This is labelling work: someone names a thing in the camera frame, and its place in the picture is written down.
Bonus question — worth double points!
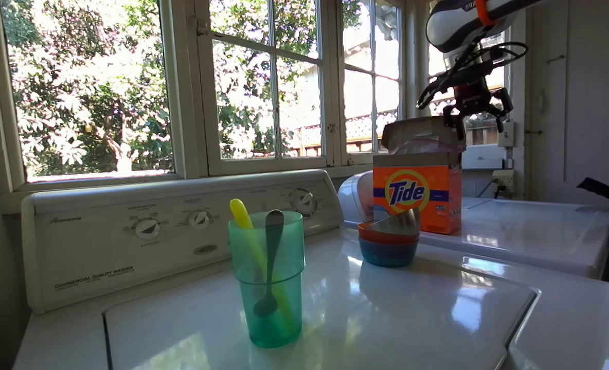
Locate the white window frame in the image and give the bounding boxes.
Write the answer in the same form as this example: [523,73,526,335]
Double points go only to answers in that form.
[0,0,526,214]

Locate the yellow plastic spoon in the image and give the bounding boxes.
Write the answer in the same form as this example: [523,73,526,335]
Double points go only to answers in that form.
[229,197,296,337]

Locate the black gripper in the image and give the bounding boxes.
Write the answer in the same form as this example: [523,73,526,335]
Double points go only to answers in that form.
[442,64,513,129]

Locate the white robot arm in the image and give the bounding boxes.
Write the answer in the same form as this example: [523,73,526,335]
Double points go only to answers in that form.
[417,0,540,134]

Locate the green translucent plastic cup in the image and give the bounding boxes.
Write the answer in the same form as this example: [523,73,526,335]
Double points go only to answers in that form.
[229,211,304,348]

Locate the white washing machine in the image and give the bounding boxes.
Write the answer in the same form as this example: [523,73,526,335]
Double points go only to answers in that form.
[13,168,609,370]

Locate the white wall outlet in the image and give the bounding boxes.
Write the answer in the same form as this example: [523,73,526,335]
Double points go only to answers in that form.
[499,121,516,148]

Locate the grey metal spoon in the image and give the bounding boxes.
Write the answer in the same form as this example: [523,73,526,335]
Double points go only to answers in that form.
[254,211,284,318]

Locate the white dryer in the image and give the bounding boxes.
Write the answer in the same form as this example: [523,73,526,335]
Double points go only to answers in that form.
[338,171,609,279]

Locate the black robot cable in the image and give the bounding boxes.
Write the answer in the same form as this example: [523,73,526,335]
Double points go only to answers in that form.
[415,39,532,111]

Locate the stacked colourful measuring bowls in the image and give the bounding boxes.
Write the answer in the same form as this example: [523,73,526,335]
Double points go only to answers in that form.
[359,211,419,268]

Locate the orange Tide detergent box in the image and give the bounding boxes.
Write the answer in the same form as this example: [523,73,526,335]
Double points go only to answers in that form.
[370,118,464,235]

